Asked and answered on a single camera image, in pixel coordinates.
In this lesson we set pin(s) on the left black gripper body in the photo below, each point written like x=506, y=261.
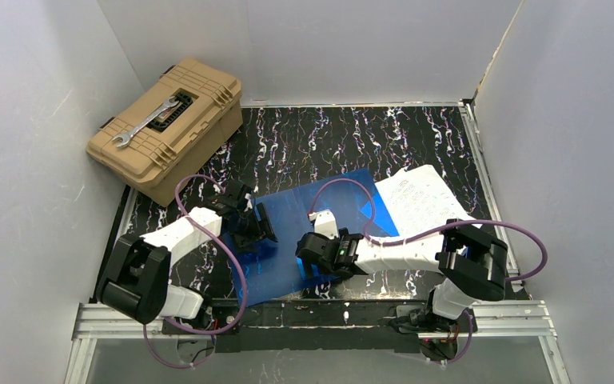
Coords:
x=257, y=226

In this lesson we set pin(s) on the blue plastic folder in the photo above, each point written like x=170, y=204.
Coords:
x=273, y=271

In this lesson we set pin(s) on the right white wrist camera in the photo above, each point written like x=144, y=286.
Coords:
x=324, y=228

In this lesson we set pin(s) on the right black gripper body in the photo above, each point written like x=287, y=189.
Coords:
x=311, y=252

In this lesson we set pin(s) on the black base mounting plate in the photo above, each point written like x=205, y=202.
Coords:
x=316, y=324

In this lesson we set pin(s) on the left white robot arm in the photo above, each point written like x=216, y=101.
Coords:
x=136, y=278

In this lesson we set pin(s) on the tan plastic toolbox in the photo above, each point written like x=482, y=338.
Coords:
x=180, y=141

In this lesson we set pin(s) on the white printed paper files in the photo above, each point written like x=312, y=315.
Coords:
x=419, y=199

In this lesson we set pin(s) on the silver open-end wrench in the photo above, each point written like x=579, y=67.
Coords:
x=123, y=139

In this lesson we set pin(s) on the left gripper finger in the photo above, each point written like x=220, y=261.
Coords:
x=245, y=241
x=265, y=229

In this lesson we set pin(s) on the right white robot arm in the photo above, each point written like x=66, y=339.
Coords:
x=472, y=261

